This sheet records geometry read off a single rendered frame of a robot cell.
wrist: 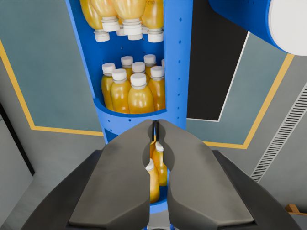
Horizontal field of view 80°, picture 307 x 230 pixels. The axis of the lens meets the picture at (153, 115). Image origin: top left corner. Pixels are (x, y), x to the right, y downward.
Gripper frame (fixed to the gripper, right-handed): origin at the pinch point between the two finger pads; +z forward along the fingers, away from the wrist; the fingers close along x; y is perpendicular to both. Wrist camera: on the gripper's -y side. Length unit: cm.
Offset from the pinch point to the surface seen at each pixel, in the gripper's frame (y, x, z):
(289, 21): -7, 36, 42
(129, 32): -4.1, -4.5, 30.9
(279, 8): -10, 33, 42
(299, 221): 238, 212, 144
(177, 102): 12.4, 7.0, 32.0
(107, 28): -4.6, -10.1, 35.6
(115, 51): 3, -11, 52
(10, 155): 137, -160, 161
